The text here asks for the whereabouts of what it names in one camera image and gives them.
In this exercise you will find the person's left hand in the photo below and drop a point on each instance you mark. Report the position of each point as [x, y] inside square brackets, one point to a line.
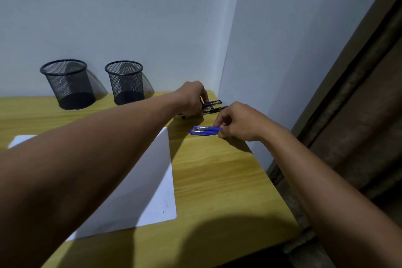
[191, 98]

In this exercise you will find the person's right hand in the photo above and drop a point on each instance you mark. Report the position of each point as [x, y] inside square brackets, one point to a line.
[245, 123]

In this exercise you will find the blue pen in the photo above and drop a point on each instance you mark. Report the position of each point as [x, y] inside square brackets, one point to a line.
[204, 127]
[202, 133]

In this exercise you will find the black mesh pen cup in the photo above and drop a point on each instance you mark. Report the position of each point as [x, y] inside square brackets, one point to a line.
[69, 85]
[125, 85]

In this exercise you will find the white paper sheet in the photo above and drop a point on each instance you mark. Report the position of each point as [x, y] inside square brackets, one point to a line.
[150, 189]

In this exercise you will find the person's left forearm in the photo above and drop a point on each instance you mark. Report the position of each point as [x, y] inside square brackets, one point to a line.
[78, 167]

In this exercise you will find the person's right forearm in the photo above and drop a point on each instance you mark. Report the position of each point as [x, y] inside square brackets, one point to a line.
[329, 198]

